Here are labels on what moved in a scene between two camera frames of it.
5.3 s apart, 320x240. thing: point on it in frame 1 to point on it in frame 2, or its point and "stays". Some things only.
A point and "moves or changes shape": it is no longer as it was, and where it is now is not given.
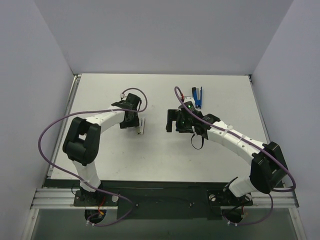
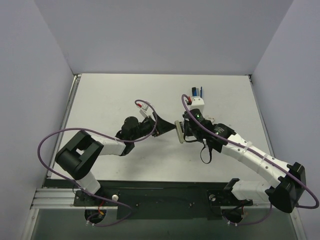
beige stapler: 140,128 moves or changes shape
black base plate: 164,200 stays
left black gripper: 130,122 to 155,124
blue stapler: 197,94 stays
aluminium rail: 56,198 stays
